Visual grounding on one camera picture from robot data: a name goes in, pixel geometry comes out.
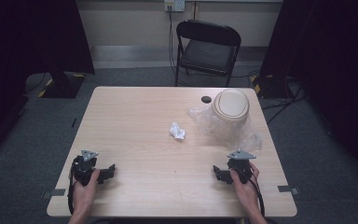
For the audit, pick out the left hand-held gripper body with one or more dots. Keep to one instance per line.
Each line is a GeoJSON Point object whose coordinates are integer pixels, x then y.
{"type": "Point", "coordinates": [83, 170]}

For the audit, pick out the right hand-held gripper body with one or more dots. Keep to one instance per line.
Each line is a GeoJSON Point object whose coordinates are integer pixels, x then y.
{"type": "Point", "coordinates": [241, 168]}

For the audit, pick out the person's right hand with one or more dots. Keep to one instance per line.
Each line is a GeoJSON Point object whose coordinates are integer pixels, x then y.
{"type": "Point", "coordinates": [245, 191]}

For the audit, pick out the person's left hand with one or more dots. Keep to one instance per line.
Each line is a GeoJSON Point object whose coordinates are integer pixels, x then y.
{"type": "Point", "coordinates": [84, 194]}

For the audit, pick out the clear plastic bag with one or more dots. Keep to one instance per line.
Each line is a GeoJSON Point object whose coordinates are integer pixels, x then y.
{"type": "Point", "coordinates": [244, 138]}

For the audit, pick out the grey floor tape mark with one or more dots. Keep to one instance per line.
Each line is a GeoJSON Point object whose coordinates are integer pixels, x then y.
{"type": "Point", "coordinates": [56, 192]}
{"type": "Point", "coordinates": [287, 189]}

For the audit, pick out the small black floor strip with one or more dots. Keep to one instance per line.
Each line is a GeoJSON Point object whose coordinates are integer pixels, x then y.
{"type": "Point", "coordinates": [74, 122]}

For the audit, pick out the crumpled white paper ball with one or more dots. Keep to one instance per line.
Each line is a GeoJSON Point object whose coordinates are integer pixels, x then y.
{"type": "Point", "coordinates": [177, 131]}

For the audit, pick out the beige lidded trash bin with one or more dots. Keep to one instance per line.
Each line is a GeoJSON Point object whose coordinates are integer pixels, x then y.
{"type": "Point", "coordinates": [231, 105]}

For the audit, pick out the black stand base striped tape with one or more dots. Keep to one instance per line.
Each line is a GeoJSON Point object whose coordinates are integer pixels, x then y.
{"type": "Point", "coordinates": [270, 87]}
{"type": "Point", "coordinates": [62, 85]}

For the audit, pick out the black folding chair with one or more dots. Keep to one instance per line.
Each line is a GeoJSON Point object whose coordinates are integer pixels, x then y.
{"type": "Point", "coordinates": [206, 54]}

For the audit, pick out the dark curtain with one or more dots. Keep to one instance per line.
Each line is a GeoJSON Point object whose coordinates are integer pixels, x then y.
{"type": "Point", "coordinates": [24, 46]}
{"type": "Point", "coordinates": [332, 62]}

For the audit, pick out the white wall outlet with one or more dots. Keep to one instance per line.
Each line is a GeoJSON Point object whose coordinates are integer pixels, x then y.
{"type": "Point", "coordinates": [174, 5]}

